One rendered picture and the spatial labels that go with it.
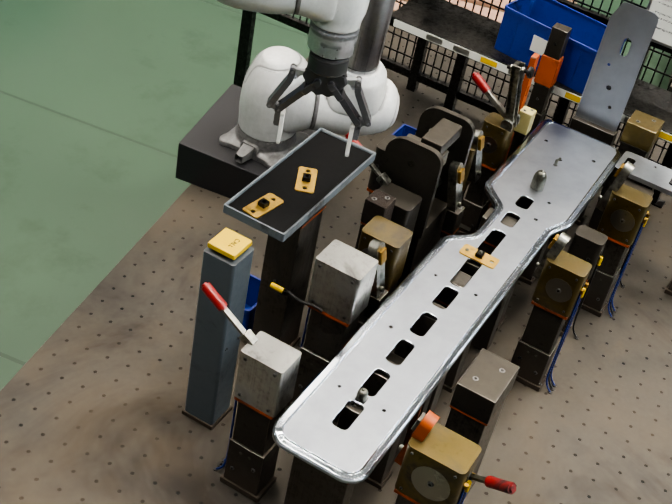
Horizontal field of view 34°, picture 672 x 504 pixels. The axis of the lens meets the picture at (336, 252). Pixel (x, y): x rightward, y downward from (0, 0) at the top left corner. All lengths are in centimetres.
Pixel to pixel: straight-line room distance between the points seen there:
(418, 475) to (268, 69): 122
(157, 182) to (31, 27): 119
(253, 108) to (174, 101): 181
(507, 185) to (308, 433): 96
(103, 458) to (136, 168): 208
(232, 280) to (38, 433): 53
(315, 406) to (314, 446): 9
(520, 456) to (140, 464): 80
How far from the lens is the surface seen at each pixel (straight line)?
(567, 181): 275
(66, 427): 233
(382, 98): 282
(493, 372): 212
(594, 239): 261
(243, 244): 205
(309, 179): 223
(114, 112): 451
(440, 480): 192
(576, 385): 266
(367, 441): 197
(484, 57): 313
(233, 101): 308
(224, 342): 216
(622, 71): 294
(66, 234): 388
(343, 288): 213
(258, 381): 201
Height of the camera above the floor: 245
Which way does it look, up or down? 38 degrees down
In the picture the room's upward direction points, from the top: 12 degrees clockwise
